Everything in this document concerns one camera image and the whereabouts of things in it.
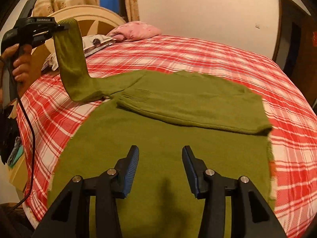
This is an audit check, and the olive green knit sweater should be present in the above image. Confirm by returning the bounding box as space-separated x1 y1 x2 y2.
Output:
48 19 272 237

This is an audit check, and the person's left hand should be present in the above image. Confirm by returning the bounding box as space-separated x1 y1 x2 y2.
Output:
1 44 32 102

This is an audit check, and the white patterned pillow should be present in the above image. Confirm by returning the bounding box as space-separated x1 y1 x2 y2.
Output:
41 35 116 71

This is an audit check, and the cream round wooden headboard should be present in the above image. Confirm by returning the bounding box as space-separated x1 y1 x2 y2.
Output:
30 4 127 80

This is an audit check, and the red white plaid bedspread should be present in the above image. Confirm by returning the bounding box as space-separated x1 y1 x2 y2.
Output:
18 36 316 237

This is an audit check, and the pink pillow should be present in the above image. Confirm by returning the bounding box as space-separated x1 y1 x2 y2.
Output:
107 21 162 42

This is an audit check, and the beige patterned curtain right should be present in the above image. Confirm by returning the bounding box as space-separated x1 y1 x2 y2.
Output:
125 0 140 22

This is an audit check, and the dark wooden door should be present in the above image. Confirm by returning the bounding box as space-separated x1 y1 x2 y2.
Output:
272 0 316 106

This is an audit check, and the black cable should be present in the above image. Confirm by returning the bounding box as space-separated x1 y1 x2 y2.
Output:
11 96 37 211

